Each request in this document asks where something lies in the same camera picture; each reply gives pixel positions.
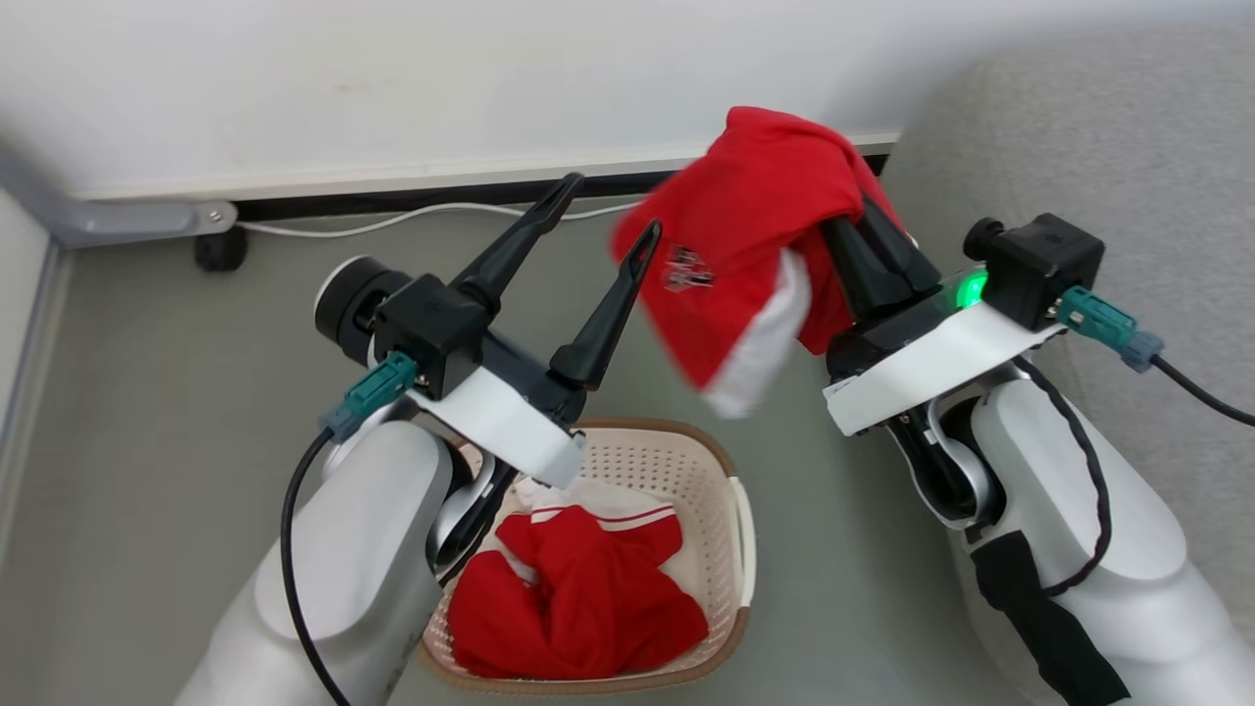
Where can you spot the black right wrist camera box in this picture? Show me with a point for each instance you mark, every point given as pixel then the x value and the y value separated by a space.
pixel 1044 265

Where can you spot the grey fabric sofa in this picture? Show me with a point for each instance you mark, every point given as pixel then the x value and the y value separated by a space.
pixel 1128 127

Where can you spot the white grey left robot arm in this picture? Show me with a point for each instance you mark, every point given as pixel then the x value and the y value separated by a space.
pixel 363 549

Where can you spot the red garment broad white hem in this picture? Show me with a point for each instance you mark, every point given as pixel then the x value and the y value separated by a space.
pixel 745 216

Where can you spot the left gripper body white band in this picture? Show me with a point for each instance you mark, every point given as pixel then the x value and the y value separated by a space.
pixel 510 412

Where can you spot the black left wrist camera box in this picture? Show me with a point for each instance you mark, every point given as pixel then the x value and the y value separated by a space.
pixel 431 324

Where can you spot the red garment striped white trim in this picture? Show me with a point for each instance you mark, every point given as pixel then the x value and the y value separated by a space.
pixel 588 608

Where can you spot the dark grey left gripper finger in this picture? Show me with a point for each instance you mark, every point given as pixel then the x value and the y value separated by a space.
pixel 515 245
pixel 608 314

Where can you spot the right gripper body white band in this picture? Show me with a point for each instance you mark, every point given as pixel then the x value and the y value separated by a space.
pixel 922 363

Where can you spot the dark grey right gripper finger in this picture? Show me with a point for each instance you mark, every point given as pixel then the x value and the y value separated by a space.
pixel 861 275
pixel 902 265

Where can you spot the black caster wheel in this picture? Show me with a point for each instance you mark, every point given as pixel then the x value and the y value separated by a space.
pixel 220 252

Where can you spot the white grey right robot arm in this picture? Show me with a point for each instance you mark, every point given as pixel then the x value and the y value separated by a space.
pixel 1157 608

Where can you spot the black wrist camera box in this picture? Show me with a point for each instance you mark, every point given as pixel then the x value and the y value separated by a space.
pixel 431 324
pixel 1044 265

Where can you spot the cream perforated laundry basket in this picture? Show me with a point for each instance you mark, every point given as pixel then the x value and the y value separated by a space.
pixel 667 461

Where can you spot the white baseboard strip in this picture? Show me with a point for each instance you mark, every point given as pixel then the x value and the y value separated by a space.
pixel 392 176

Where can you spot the grey metal bracket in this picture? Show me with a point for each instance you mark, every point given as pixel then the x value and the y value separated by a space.
pixel 98 221

